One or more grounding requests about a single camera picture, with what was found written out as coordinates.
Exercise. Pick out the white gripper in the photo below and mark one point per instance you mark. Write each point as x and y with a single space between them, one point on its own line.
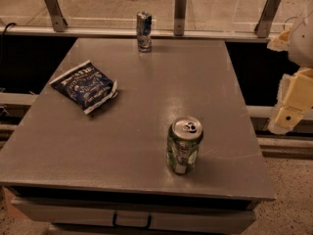
302 44

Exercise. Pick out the blue chip bag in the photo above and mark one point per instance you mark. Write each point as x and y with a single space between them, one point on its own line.
86 85

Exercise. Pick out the green soda can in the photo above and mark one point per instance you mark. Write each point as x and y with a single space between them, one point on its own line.
183 144

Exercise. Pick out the blue silver tall can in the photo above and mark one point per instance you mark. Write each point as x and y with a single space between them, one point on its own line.
143 28

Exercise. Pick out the right metal railing bracket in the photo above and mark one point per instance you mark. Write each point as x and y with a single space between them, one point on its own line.
264 24

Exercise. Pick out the metal railing bracket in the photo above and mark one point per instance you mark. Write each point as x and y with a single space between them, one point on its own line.
264 24
58 21
179 17

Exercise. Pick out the middle metal railing bracket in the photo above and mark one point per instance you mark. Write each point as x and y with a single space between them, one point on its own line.
179 17

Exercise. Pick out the left metal railing bracket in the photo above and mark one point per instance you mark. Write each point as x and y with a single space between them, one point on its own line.
58 21

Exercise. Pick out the grey drawer with black handle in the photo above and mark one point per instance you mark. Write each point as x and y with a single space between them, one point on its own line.
137 217

